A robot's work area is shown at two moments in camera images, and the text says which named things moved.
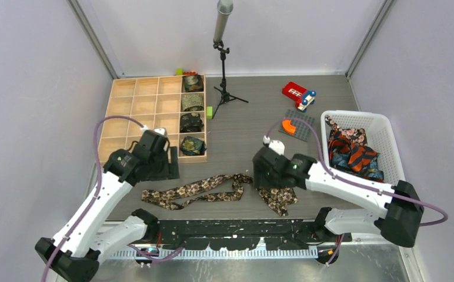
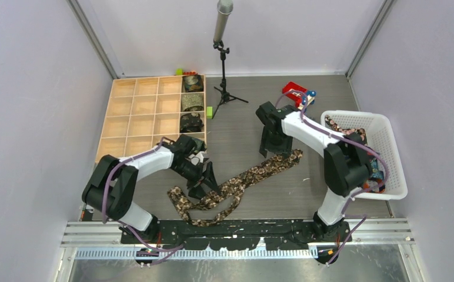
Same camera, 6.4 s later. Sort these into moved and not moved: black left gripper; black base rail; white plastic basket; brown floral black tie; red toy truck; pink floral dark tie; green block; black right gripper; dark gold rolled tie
Moved: black right gripper; brown floral black tie; black left gripper
Not moved: red toy truck; white plastic basket; dark gold rolled tie; green block; black base rail; pink floral dark tie
